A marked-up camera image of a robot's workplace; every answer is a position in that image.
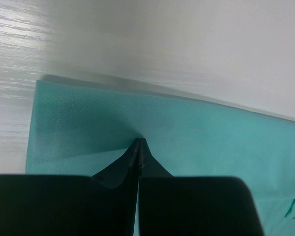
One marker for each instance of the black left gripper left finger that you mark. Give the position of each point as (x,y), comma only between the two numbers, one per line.
(54,205)

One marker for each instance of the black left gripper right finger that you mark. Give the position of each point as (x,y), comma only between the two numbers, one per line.
(192,206)

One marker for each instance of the teal t shirt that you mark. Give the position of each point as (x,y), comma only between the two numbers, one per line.
(80,127)

